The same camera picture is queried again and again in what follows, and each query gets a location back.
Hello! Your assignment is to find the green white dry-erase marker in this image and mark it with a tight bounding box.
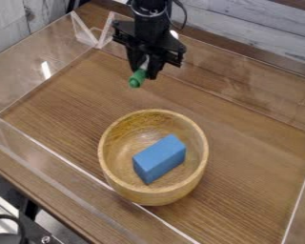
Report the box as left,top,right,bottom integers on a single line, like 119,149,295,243
128,58,151,88

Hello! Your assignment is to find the brown wooden bowl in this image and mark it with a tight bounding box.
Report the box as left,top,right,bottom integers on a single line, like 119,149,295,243
97,109,208,206

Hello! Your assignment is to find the black cable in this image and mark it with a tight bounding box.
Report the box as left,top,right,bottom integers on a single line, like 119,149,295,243
171,0,188,31

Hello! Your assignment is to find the blue rectangular block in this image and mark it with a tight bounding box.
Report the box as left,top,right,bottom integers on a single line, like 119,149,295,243
132,134,187,184

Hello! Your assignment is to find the clear acrylic tray wall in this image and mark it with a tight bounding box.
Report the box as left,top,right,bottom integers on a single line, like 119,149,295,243
0,9,305,244

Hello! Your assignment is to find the black metal base bracket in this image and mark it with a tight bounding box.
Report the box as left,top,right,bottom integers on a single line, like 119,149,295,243
20,218,64,244

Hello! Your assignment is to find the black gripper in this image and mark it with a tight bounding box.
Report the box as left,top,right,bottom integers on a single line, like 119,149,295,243
112,0,187,80

